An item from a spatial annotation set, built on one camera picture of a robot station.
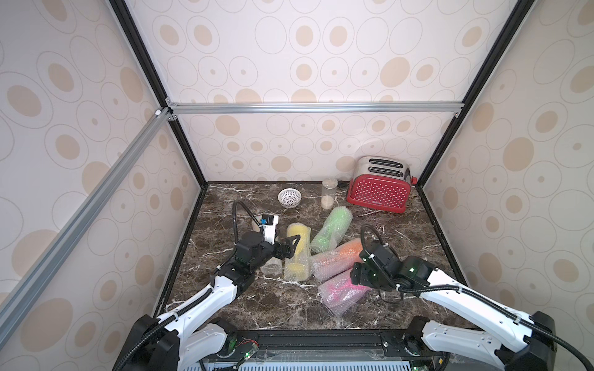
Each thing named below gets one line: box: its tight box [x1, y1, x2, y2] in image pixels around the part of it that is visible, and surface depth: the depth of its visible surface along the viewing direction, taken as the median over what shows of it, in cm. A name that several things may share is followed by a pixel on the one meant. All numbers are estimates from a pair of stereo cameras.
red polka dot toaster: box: [346, 155, 418, 214], surface depth 104 cm
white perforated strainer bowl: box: [277, 187, 303, 209], surface depth 113 cm
